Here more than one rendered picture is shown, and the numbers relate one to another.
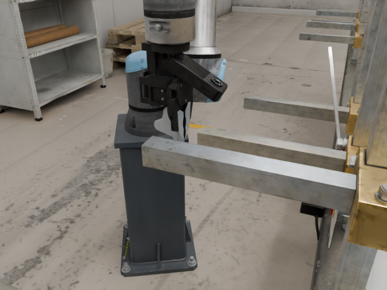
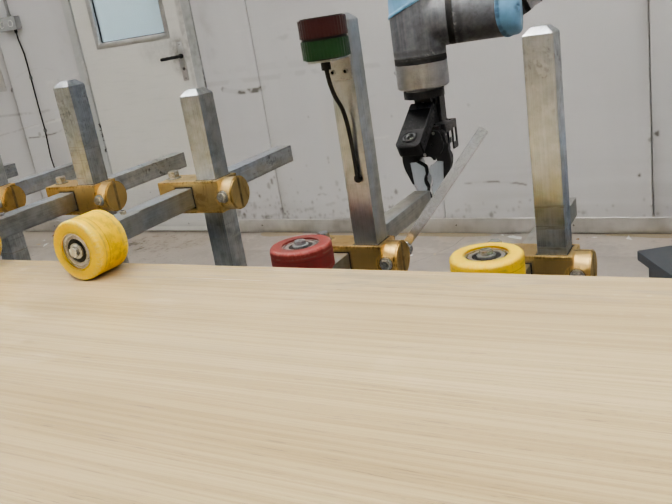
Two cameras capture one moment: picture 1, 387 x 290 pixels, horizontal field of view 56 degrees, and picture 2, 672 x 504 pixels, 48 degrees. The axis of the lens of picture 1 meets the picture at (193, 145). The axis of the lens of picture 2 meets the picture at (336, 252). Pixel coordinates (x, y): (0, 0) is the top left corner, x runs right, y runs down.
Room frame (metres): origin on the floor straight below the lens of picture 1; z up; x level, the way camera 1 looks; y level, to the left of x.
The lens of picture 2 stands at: (0.65, -1.29, 1.18)
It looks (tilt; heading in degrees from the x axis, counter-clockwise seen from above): 18 degrees down; 98
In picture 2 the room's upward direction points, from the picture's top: 9 degrees counter-clockwise
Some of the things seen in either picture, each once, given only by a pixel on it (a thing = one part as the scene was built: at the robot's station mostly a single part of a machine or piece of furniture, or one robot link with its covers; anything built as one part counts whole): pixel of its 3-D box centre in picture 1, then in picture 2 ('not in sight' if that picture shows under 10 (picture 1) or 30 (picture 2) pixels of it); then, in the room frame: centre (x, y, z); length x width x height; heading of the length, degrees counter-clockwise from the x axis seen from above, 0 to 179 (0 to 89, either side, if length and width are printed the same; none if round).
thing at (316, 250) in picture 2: not in sight; (307, 282); (0.49, -0.40, 0.85); 0.08 x 0.08 x 0.11
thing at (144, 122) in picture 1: (150, 113); not in sight; (1.22, 0.16, 0.65); 0.19 x 0.19 x 0.10
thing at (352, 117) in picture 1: (359, 114); (537, 268); (0.78, -0.39, 0.84); 0.13 x 0.06 x 0.05; 158
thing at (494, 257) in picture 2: not in sight; (490, 298); (0.71, -0.52, 0.85); 0.08 x 0.08 x 0.11
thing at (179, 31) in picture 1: (169, 29); (420, 76); (0.67, 0.04, 1.05); 0.10 x 0.09 x 0.05; 158
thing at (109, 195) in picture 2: not in sight; (87, 196); (0.09, -0.10, 0.95); 0.13 x 0.06 x 0.05; 158
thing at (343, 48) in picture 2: not in sight; (325, 48); (0.55, -0.35, 1.14); 0.06 x 0.06 x 0.02
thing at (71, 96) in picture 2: not in sight; (104, 223); (0.11, -0.11, 0.90); 0.03 x 0.03 x 0.48; 68
